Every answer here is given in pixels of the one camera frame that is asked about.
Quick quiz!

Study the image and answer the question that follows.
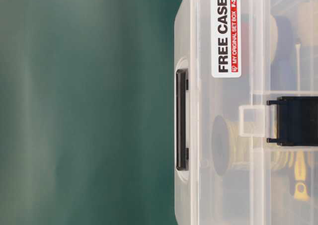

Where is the clear tool box lid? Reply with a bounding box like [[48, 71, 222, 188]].
[[174, 0, 251, 225]]

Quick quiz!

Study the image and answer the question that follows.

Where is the clear plastic tool box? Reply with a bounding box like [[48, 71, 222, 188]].
[[250, 0, 318, 225]]

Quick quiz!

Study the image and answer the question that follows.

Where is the blue object inside box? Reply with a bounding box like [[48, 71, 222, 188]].
[[273, 16, 295, 68]]

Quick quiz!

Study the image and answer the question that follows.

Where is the black tool box latch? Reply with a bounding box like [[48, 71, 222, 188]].
[[266, 96, 318, 147]]

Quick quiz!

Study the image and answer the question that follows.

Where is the white thin stick tool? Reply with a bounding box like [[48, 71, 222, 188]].
[[295, 38, 302, 91]]

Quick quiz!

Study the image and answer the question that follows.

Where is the yellow and black hand tool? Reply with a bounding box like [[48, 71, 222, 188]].
[[284, 150, 318, 202]]

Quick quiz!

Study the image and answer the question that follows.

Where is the red electrical tape roll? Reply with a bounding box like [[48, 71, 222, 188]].
[[240, 13, 250, 51]]

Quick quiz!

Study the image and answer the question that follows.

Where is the white free case label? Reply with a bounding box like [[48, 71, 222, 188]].
[[210, 0, 241, 78]]

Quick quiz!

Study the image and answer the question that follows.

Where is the white tape roll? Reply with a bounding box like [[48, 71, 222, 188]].
[[270, 15, 278, 63]]

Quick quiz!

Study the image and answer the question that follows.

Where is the black lid carry handle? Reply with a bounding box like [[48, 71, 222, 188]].
[[175, 69, 189, 171]]

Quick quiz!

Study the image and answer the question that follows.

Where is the yellow wire on black spool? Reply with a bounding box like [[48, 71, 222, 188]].
[[211, 114, 296, 177]]

